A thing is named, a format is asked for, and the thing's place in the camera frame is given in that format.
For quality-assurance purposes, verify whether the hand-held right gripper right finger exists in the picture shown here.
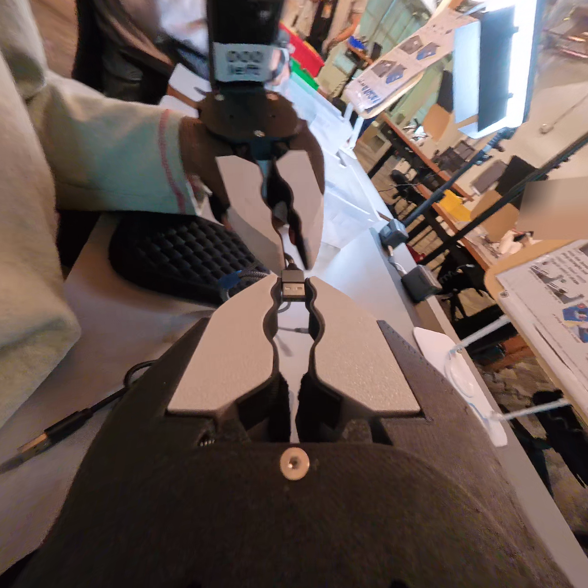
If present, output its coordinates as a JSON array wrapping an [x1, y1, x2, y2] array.
[[294, 275, 422, 442]]

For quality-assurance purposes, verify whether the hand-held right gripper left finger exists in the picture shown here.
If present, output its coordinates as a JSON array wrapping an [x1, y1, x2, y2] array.
[[165, 275, 292, 442]]

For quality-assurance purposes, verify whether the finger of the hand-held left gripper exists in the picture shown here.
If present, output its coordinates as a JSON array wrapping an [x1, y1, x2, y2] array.
[[275, 148, 323, 271], [215, 155, 288, 273]]

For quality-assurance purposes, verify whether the braided usb cable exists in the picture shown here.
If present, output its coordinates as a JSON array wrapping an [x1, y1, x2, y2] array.
[[218, 250, 307, 318]]

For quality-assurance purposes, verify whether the person's left forearm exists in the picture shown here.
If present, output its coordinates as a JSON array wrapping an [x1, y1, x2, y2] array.
[[46, 73, 207, 217]]

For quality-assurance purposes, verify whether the person's left hand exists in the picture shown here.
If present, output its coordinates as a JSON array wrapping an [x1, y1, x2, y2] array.
[[209, 195, 232, 230]]

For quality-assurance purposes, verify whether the green plastic bin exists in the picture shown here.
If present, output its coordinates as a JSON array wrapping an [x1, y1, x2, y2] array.
[[289, 60, 321, 91]]

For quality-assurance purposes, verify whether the black quilted round pad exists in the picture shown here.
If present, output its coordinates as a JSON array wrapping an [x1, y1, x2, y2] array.
[[108, 213, 272, 307]]

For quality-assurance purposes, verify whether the white oval stand base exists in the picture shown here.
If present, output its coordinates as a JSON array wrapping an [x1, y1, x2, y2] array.
[[413, 316, 571, 447]]

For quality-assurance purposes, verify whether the grey power adapter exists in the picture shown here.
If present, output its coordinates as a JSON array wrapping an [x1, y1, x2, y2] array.
[[401, 265, 443, 304], [379, 220, 409, 250]]

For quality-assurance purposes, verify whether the black light stand clamp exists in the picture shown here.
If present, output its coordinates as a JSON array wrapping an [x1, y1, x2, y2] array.
[[367, 112, 490, 273]]

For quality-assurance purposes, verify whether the dark cloth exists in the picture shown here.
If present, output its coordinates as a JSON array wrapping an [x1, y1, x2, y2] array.
[[73, 0, 184, 106]]

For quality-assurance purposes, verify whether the instruction poster with blue pictures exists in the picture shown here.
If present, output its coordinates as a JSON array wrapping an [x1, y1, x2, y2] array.
[[344, 4, 481, 116], [496, 239, 588, 391]]

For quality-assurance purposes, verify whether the black stand pole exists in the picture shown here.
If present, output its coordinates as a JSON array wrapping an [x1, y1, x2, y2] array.
[[400, 124, 588, 267]]

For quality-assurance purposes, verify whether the person's beige clothing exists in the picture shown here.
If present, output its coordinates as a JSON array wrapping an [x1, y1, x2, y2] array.
[[0, 0, 82, 428]]

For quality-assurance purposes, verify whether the led light panel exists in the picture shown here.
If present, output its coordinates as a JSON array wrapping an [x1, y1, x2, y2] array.
[[452, 0, 546, 139]]

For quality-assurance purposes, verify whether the thin black usb cable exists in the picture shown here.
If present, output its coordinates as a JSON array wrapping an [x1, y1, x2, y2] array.
[[0, 360, 156, 475]]

